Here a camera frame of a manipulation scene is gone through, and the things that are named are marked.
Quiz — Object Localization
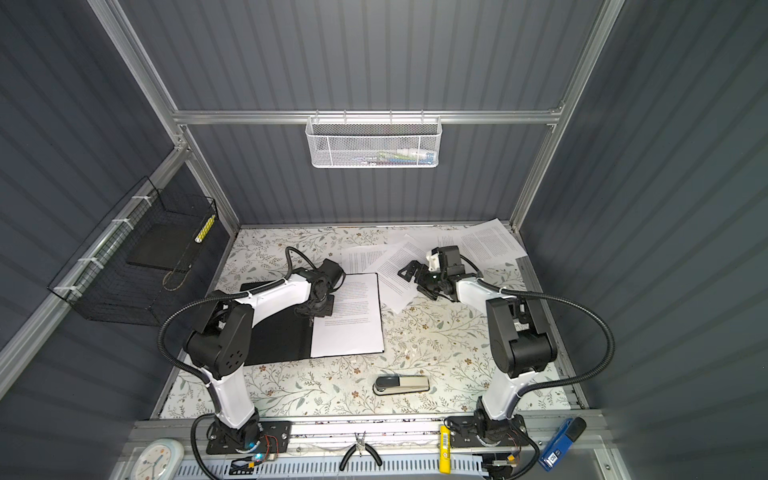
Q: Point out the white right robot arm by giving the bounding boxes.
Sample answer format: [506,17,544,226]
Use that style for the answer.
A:
[397,246,616,445]

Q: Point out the white wall clock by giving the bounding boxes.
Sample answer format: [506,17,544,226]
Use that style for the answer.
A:
[129,438,184,480]

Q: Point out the pens in white basket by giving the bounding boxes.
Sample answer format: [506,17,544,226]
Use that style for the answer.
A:
[355,149,438,167]

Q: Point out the white wire mesh basket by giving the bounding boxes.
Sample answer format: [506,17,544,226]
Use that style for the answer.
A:
[305,118,443,169]

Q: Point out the black handled pliers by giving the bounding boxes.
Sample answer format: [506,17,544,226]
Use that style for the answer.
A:
[339,432,384,472]

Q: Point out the yellow utility knife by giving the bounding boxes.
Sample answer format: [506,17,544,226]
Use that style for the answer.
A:
[438,425,451,474]

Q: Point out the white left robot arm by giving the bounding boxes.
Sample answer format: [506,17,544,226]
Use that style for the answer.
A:
[157,246,346,454]

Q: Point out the grey black stapler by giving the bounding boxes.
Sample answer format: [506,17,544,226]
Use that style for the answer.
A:
[372,375,430,396]

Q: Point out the black pad in basket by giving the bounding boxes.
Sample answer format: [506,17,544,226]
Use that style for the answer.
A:
[126,224,202,273]

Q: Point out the yellow marker in basket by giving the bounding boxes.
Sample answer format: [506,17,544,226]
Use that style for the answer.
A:
[194,214,217,244]

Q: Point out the black wire basket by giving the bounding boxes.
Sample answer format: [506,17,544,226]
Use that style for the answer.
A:
[48,180,218,326]

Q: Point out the blue tool handle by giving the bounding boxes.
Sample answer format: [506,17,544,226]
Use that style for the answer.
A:
[538,417,587,472]

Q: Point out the black file folder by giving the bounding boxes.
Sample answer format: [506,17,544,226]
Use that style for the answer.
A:
[238,272,386,367]

